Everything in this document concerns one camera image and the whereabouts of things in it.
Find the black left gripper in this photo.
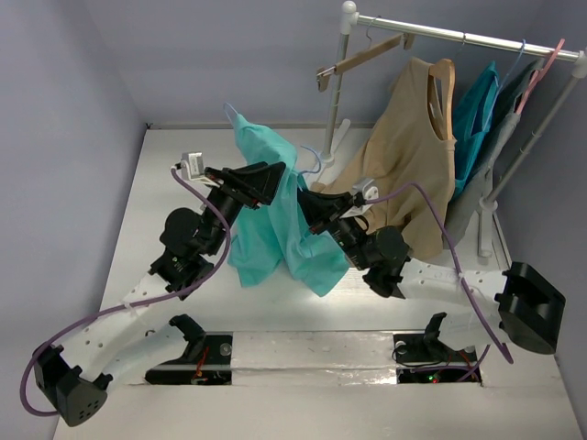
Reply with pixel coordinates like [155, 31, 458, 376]
[202, 161, 284, 256]

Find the teal t shirt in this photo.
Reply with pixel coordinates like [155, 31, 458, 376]
[228, 114, 349, 296]

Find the light blue wire hanger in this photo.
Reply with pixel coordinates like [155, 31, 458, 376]
[223, 103, 322, 193]

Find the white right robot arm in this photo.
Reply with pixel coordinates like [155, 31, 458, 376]
[297, 190, 566, 362]

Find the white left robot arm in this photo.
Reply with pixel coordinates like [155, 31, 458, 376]
[24, 161, 285, 427]

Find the wooden clip hanger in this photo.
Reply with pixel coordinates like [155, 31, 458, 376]
[316, 16, 415, 93]

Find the grey hanging shirt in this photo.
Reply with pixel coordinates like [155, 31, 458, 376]
[445, 59, 544, 258]

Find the turquoise hanging shirt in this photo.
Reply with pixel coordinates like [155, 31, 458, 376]
[452, 61, 499, 201]

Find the pink hanger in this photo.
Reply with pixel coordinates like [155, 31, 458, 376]
[515, 38, 566, 116]

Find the white clothes rack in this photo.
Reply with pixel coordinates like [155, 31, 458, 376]
[295, 0, 587, 268]

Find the beige tank top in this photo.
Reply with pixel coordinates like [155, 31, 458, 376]
[311, 58, 456, 260]

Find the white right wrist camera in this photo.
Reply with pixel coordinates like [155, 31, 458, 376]
[349, 178, 379, 216]

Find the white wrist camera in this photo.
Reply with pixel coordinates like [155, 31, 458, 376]
[349, 178, 379, 216]
[175, 152, 216, 187]

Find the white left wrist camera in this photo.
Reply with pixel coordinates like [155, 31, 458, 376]
[175, 152, 216, 187]

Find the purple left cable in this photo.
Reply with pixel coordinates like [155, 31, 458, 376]
[20, 167, 233, 417]

